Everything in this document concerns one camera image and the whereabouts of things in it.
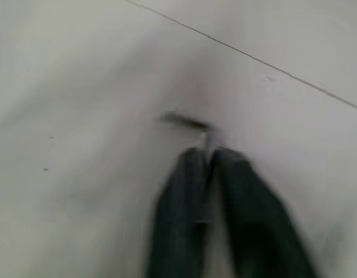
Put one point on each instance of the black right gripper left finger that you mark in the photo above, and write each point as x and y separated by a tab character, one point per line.
178	208

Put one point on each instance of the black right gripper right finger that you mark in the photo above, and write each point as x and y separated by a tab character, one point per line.
253	220

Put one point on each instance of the silver metal hex key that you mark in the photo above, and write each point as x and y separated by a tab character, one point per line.
189	122

